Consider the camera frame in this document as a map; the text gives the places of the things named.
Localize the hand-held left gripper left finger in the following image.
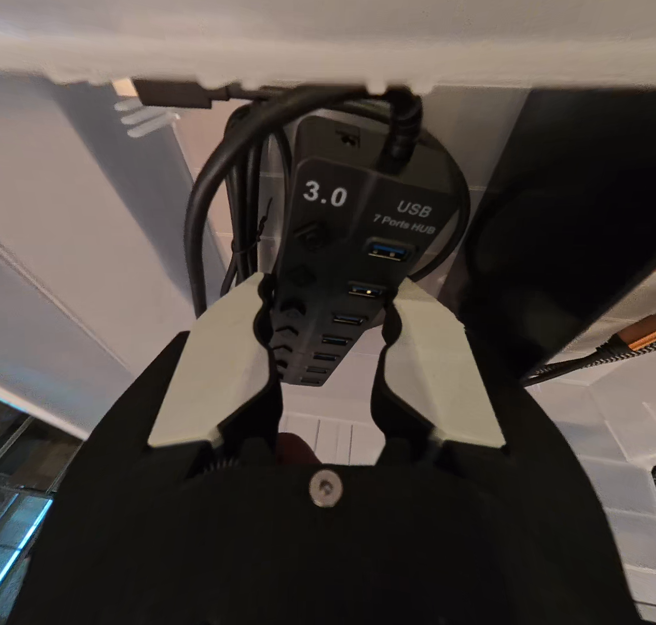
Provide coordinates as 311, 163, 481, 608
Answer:
147, 271, 285, 450

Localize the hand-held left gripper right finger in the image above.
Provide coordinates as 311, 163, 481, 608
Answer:
370, 276, 506, 450

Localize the thick black hub cable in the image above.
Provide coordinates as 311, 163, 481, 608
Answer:
131, 77, 471, 321

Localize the clear plastic bin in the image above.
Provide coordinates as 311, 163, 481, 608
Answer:
0, 0, 656, 605

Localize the black usb hub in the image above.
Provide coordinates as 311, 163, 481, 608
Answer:
274, 115, 457, 387

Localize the person's left hand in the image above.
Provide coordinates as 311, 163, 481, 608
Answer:
278, 433, 322, 466

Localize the braided cable with gold plug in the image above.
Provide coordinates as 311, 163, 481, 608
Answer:
520, 315, 656, 389

